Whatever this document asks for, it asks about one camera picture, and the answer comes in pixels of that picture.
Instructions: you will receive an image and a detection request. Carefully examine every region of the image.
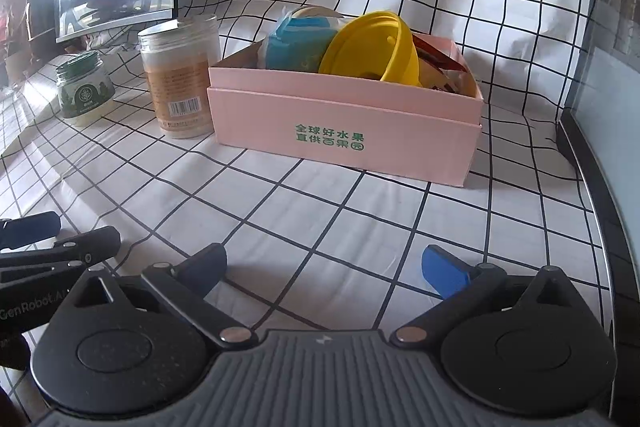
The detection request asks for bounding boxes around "yellow soft rubber toy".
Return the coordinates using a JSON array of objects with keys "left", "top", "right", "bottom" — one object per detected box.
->
[{"left": 318, "top": 10, "right": 421, "bottom": 86}]

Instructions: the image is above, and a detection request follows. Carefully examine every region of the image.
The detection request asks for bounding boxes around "red and white tissue pack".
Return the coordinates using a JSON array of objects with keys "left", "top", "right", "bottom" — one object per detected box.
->
[{"left": 412, "top": 34, "right": 472, "bottom": 96}]

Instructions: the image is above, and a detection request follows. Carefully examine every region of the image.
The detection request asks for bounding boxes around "clear plastic powder jar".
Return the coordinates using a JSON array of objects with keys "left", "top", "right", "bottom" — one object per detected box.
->
[{"left": 137, "top": 14, "right": 222, "bottom": 140}]

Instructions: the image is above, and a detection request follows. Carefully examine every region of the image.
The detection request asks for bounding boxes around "green lid glass jar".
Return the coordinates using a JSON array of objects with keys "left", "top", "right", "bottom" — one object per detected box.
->
[{"left": 54, "top": 50, "right": 117, "bottom": 126}]

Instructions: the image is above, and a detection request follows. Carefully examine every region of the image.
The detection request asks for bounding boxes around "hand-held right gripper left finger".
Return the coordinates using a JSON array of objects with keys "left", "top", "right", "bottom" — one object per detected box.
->
[{"left": 75, "top": 243, "right": 256, "bottom": 351}]

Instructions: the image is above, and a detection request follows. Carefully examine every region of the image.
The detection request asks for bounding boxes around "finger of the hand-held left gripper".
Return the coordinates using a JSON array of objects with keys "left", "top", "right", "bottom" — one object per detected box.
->
[
  {"left": 0, "top": 226, "right": 121, "bottom": 284},
  {"left": 0, "top": 210, "right": 61, "bottom": 251}
]

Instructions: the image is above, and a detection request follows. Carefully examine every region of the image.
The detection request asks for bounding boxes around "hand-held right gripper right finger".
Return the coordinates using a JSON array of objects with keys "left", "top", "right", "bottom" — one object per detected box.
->
[{"left": 392, "top": 244, "right": 581, "bottom": 348}]

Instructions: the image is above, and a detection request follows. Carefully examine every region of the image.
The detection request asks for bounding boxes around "dark object beside monitor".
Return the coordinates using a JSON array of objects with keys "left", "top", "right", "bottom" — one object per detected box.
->
[{"left": 22, "top": 0, "right": 59, "bottom": 64}]

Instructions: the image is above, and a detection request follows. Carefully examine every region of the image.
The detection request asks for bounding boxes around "black framed side monitor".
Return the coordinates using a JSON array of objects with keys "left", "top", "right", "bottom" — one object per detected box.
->
[{"left": 556, "top": 0, "right": 640, "bottom": 349}]

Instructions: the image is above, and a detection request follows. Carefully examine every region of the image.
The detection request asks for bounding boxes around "pink cardboard box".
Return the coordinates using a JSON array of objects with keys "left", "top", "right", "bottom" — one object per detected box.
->
[{"left": 206, "top": 31, "right": 485, "bottom": 188}]

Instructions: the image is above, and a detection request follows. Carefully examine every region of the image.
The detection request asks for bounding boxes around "blue cotton pad bag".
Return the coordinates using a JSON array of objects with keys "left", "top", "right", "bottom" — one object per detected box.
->
[{"left": 257, "top": 6, "right": 347, "bottom": 73}]

